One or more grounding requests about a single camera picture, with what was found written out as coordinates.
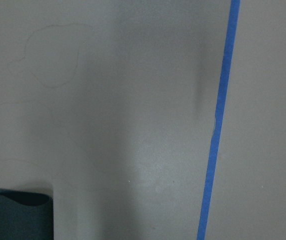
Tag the black mouse pad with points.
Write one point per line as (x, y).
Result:
(26, 215)

